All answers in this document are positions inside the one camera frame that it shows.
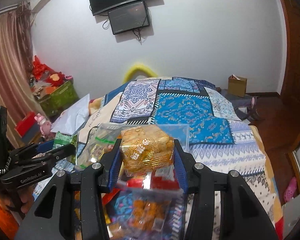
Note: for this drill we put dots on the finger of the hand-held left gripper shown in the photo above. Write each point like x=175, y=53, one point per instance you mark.
x=27, y=151
x=60, y=153

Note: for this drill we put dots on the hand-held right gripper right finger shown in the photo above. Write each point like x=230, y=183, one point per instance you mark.
x=180, y=171

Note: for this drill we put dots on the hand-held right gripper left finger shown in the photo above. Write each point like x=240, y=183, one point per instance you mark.
x=115, y=166

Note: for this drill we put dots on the green edged clear snack packet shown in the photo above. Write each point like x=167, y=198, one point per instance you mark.
x=97, y=150

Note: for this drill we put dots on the golden print bread packet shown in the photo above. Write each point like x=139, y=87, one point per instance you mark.
x=147, y=152

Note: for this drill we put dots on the clear plastic storage container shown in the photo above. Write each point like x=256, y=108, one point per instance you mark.
x=182, y=135

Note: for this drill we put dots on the person's left hand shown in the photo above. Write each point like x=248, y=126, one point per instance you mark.
x=27, y=200

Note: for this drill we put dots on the red snack packet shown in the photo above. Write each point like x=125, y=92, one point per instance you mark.
x=162, y=181

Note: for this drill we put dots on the red box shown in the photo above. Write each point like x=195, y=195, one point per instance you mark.
x=25, y=127

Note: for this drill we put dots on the pink toy figure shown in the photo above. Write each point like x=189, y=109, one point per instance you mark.
x=43, y=127

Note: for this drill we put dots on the white pillow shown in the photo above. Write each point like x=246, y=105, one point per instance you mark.
x=70, y=117

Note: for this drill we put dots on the orange cracker packet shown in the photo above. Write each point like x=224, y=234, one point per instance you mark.
x=150, y=208

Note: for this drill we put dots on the green storage box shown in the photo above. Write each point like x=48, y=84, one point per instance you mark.
x=57, y=98

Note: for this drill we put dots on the patchwork printed blanket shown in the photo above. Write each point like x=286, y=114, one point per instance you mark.
x=190, y=110

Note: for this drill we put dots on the striped curtain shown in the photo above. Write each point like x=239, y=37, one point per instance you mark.
x=7, y=67

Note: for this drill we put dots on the dark shoes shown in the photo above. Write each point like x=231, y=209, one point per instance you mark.
x=254, y=106

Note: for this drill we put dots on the cardboard box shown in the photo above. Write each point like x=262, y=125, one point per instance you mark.
x=237, y=86

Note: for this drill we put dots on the yellow padded arch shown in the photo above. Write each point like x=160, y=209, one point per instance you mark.
x=138, y=66

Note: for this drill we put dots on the pink slipper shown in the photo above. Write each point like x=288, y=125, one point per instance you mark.
x=290, y=189

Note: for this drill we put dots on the white panel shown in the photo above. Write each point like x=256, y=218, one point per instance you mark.
x=293, y=215

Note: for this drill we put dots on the wooden door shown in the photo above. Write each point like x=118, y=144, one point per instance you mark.
x=297, y=55

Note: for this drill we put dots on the small black wall monitor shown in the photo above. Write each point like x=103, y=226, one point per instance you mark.
x=128, y=17

